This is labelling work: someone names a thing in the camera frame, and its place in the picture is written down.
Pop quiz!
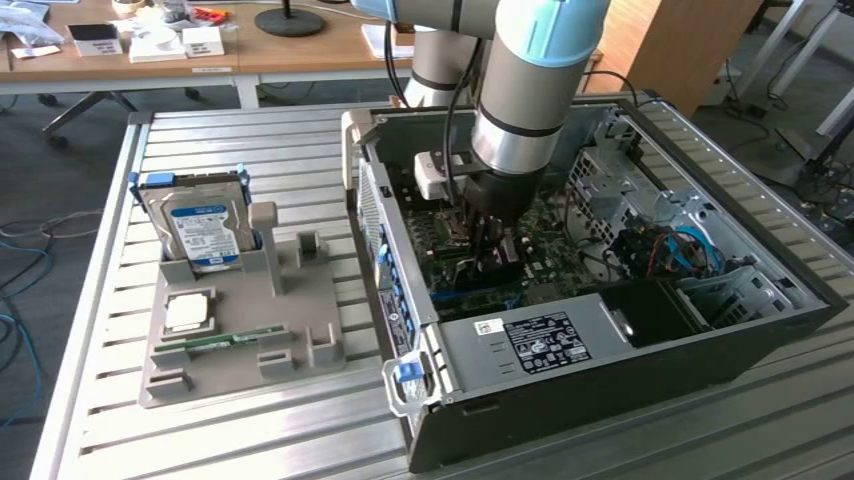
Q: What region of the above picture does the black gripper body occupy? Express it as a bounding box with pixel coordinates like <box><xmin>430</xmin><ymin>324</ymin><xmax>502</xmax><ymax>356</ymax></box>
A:
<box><xmin>461</xmin><ymin>167</ymin><xmax>545</xmax><ymax>226</ymax></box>

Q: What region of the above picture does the CPU socket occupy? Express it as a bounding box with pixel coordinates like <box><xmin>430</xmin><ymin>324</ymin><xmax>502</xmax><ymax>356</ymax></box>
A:
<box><xmin>436</xmin><ymin>209</ymin><xmax>474</xmax><ymax>246</ymax></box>

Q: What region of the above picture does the green motherboard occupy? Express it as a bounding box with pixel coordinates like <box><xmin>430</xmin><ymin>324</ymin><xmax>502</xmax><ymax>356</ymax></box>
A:
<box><xmin>402</xmin><ymin>179</ymin><xmax>601</xmax><ymax>321</ymax></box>

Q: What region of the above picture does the perforated grey disk bay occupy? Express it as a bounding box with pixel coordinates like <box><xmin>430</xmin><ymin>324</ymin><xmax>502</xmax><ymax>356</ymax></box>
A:
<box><xmin>565</xmin><ymin>144</ymin><xmax>668</xmax><ymax>251</ymax></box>

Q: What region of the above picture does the grey power supply unit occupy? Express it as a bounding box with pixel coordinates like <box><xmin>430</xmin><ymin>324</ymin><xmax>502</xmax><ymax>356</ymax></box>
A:
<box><xmin>436</xmin><ymin>292</ymin><xmax>632</xmax><ymax>394</ymax></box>

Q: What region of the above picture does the black open PC case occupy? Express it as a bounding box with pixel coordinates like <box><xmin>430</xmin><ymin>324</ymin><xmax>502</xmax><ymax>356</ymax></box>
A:
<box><xmin>338</xmin><ymin>97</ymin><xmax>849</xmax><ymax>475</ymax></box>

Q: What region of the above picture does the grey parts rack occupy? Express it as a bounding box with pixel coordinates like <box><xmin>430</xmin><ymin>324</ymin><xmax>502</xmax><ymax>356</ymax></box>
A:
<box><xmin>137</xmin><ymin>199</ymin><xmax>348</xmax><ymax>410</ymax></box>

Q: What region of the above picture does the slotted grey disk bay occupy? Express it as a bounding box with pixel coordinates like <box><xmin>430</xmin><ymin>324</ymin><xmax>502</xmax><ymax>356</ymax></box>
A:
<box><xmin>672</xmin><ymin>264</ymin><xmax>812</xmax><ymax>331</ymax></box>

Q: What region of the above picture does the white paper stack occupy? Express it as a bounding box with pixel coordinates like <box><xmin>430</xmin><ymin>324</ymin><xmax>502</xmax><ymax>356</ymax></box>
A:
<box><xmin>358</xmin><ymin>22</ymin><xmax>414</xmax><ymax>60</ymax></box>

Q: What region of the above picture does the wooden cabinet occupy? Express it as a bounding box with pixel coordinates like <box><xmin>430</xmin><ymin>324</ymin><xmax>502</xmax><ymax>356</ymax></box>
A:
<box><xmin>585</xmin><ymin>0</ymin><xmax>765</xmax><ymax>119</ymax></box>

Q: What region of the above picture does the wooden desk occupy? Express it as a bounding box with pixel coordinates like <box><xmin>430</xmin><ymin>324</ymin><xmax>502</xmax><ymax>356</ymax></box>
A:
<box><xmin>0</xmin><ymin>0</ymin><xmax>601</xmax><ymax>109</ymax></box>

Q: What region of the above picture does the hard disk with blue caddy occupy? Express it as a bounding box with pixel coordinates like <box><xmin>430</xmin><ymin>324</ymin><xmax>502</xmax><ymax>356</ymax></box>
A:
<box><xmin>125</xmin><ymin>167</ymin><xmax>253</xmax><ymax>275</ymax></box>

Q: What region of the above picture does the grey floor stand base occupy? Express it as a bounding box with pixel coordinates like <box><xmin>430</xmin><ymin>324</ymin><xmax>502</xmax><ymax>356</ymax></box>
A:
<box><xmin>772</xmin><ymin>124</ymin><xmax>828</xmax><ymax>189</ymax></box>

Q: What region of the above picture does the green RAM stick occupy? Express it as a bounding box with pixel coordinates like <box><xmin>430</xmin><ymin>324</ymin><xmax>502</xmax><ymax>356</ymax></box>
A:
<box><xmin>157</xmin><ymin>324</ymin><xmax>285</xmax><ymax>354</ymax></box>

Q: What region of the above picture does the silver CPU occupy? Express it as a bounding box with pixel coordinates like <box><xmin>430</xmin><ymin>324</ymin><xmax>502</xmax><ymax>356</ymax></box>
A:
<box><xmin>162</xmin><ymin>293</ymin><xmax>213</xmax><ymax>334</ymax></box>

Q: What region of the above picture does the black lamp base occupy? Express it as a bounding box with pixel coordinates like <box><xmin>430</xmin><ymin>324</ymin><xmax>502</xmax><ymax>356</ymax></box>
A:
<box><xmin>253</xmin><ymin>0</ymin><xmax>326</xmax><ymax>37</ymax></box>

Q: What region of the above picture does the white cube box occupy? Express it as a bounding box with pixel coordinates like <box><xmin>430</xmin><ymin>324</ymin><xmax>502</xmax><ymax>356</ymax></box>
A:
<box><xmin>180</xmin><ymin>25</ymin><xmax>225</xmax><ymax>59</ymax></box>

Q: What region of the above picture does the red plastic tool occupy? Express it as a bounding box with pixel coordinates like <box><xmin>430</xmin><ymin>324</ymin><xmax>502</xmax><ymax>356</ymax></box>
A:
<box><xmin>190</xmin><ymin>5</ymin><xmax>232</xmax><ymax>26</ymax></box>

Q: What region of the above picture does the white flat box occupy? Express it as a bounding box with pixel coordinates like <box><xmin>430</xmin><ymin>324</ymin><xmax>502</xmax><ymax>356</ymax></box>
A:
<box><xmin>126</xmin><ymin>37</ymin><xmax>188</xmax><ymax>64</ymax></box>

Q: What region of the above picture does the white round cup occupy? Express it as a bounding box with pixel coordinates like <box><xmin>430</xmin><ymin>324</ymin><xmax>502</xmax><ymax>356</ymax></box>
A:
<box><xmin>136</xmin><ymin>25</ymin><xmax>181</xmax><ymax>51</ymax></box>

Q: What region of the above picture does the white box with black top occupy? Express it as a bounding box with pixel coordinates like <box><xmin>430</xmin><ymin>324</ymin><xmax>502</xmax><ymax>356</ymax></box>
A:
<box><xmin>65</xmin><ymin>23</ymin><xmax>125</xmax><ymax>58</ymax></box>

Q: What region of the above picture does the white card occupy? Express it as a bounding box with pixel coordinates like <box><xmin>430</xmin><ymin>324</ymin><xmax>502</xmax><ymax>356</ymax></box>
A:
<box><xmin>9</xmin><ymin>44</ymin><xmax>62</xmax><ymax>60</ymax></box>

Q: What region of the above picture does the clear plastic bag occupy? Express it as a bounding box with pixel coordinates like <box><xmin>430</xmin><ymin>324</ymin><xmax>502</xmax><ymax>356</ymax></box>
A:
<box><xmin>0</xmin><ymin>0</ymin><xmax>65</xmax><ymax>46</ymax></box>

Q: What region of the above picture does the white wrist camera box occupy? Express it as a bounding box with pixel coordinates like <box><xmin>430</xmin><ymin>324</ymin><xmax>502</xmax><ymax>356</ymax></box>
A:
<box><xmin>412</xmin><ymin>151</ymin><xmax>472</xmax><ymax>200</ymax></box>

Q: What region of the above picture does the blue disk wire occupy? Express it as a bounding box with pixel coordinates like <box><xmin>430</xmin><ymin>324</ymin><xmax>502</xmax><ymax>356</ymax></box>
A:
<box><xmin>665</xmin><ymin>227</ymin><xmax>728</xmax><ymax>274</ymax></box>

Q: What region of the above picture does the black cable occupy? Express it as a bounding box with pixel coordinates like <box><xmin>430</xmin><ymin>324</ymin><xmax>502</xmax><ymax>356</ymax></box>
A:
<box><xmin>579</xmin><ymin>69</ymin><xmax>661</xmax><ymax>109</ymax></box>

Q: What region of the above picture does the white desk frame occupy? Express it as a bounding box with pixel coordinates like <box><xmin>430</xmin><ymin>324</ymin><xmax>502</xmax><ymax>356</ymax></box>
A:
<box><xmin>732</xmin><ymin>0</ymin><xmax>854</xmax><ymax>101</ymax></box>

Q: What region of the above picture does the grey floor cable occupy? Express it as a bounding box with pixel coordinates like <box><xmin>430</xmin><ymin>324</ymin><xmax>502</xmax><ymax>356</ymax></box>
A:
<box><xmin>0</xmin><ymin>209</ymin><xmax>102</xmax><ymax>241</ymax></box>

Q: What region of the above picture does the blue floor cable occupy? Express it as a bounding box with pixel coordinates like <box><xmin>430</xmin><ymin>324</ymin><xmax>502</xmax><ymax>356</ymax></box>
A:
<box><xmin>0</xmin><ymin>239</ymin><xmax>51</xmax><ymax>431</ymax></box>

